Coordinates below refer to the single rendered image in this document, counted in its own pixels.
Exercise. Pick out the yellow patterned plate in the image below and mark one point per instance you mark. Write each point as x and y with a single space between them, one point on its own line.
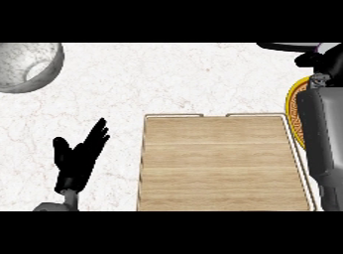
294 112

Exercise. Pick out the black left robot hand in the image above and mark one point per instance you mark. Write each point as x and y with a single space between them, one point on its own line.
79 158

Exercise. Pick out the white marble bowl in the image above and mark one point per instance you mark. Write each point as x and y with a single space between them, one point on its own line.
20 67

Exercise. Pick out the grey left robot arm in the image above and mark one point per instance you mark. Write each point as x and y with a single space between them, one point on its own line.
65 202

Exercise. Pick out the wooden tray with white rim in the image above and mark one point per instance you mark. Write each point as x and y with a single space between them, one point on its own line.
223 163

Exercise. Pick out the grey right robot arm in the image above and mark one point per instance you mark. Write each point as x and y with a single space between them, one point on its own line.
331 145

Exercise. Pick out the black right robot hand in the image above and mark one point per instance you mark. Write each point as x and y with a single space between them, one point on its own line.
336 64

